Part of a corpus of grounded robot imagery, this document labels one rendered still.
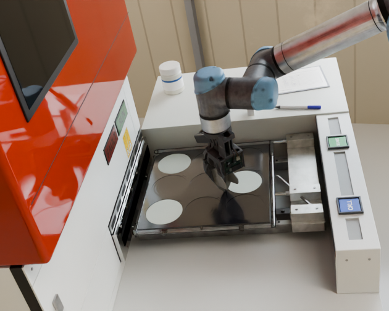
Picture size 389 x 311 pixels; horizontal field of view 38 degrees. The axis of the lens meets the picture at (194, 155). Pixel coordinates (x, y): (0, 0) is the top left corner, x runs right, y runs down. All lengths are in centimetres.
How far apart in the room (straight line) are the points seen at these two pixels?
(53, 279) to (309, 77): 111
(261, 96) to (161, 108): 62
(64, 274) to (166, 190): 52
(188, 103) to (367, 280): 83
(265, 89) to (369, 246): 41
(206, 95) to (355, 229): 45
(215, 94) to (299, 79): 61
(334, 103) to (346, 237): 56
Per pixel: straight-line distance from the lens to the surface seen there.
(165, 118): 177
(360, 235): 130
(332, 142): 156
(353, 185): 142
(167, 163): 168
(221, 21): 323
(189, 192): 155
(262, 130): 171
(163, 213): 150
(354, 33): 131
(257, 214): 144
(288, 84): 184
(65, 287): 115
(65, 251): 115
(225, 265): 144
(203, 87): 130
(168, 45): 340
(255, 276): 140
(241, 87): 129
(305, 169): 160
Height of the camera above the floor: 186
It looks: 35 degrees down
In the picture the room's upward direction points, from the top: 12 degrees counter-clockwise
